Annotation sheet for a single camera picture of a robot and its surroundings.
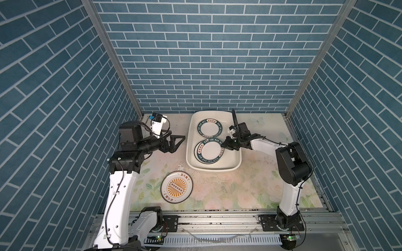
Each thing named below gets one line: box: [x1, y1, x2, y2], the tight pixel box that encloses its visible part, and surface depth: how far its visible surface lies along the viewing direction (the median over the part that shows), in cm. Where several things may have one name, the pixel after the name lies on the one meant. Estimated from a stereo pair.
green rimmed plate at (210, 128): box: [196, 118, 223, 139], surface depth 113 cm
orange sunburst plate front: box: [160, 170, 194, 204], surface depth 86 cm
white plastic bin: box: [185, 110, 242, 171], surface depth 98 cm
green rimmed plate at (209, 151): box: [193, 138, 225, 165], surface depth 99 cm
